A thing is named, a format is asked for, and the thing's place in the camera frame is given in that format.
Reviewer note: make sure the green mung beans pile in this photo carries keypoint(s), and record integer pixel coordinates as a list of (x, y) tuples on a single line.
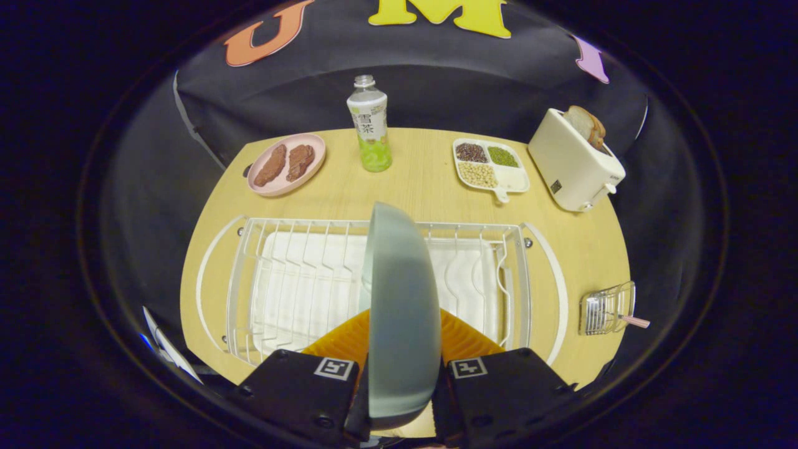
[(502, 156)]

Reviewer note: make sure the white blue-edged sheet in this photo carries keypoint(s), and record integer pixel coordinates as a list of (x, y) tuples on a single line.
[(165, 346)]

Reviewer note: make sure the black backdrop cloth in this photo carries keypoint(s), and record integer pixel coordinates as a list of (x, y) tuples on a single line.
[(436, 87)]

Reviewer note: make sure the brown meat piece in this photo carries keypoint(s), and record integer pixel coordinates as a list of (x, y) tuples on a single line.
[(271, 165), (300, 161)]

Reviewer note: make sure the white toaster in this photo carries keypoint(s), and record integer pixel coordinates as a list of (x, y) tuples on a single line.
[(570, 171)]

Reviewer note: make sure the green drink bottle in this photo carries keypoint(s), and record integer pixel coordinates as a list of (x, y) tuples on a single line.
[(371, 137)]

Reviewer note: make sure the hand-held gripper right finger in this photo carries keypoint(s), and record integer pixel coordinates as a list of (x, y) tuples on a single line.
[(505, 393)]

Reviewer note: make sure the pale green plate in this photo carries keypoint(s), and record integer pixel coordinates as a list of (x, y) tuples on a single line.
[(402, 312)]

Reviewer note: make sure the pink oval plate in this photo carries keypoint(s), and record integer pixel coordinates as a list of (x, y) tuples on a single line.
[(287, 184)]

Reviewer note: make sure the dark red beans pile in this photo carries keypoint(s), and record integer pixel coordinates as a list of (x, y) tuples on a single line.
[(471, 153)]

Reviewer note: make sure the yellow soybeans pile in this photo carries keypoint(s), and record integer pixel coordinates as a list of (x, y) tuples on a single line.
[(477, 175)]

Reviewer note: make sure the white divided tray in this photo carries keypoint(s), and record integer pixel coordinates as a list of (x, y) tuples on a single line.
[(514, 179)]

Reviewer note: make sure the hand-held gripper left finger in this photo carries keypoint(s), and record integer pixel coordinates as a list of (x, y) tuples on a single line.
[(293, 393)]

